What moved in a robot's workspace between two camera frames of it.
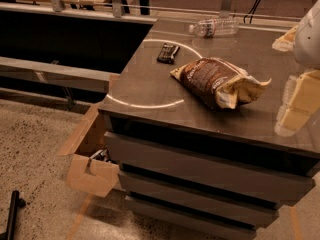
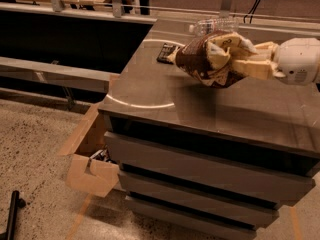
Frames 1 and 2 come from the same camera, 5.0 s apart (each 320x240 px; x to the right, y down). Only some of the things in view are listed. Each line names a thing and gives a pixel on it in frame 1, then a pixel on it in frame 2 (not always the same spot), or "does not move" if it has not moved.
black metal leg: (16, 203) does not move
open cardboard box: (91, 168) does not move
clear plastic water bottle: (213, 27) does not move
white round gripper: (308, 40) -> (296, 60)
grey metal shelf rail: (58, 75) does not move
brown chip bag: (218, 81) -> (207, 57)
